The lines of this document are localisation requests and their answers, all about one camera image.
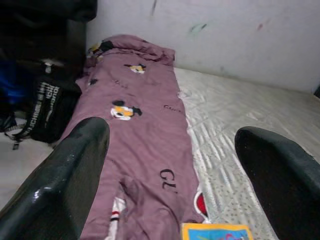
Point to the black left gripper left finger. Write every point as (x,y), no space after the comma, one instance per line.
(55,190)

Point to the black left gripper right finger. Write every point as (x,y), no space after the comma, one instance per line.
(287,190)

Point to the blue yellow-edged children's book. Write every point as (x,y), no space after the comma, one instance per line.
(215,232)

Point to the black bag white lettering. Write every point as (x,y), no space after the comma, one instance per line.
(52,105)

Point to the grey patterned mattress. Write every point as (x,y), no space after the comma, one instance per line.
(250,105)

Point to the purple cartoon print blanket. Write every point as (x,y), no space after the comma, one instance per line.
(150,140)

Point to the blue cloth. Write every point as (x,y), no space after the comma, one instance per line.
(11,80)

